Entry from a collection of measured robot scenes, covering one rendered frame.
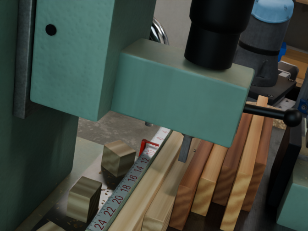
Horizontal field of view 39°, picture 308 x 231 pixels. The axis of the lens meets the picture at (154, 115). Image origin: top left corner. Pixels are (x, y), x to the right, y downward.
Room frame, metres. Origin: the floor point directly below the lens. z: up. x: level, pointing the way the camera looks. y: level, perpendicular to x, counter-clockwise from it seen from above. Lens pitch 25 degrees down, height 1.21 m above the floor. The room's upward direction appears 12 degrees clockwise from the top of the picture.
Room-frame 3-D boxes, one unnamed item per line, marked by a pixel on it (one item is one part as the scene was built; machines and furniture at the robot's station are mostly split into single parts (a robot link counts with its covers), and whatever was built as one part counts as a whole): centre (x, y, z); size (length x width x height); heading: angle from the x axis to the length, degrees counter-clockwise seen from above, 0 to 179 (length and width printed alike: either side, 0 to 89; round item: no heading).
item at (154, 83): (0.45, -0.02, 1.03); 0.14 x 0.07 x 0.09; 77
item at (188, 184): (0.50, -0.07, 0.93); 0.24 x 0.02 x 0.06; 167
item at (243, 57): (1.21, -0.25, 0.87); 0.15 x 0.15 x 0.10
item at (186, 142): (0.44, -0.04, 0.97); 0.01 x 0.01 x 0.05; 77
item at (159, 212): (0.61, -0.08, 0.92); 0.56 x 0.02 x 0.04; 167
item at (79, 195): (0.50, 0.07, 0.82); 0.04 x 0.03 x 0.04; 168
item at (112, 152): (0.63, 0.04, 0.82); 0.04 x 0.04 x 0.04; 51
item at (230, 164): (0.53, -0.12, 0.93); 0.18 x 0.02 x 0.05; 167
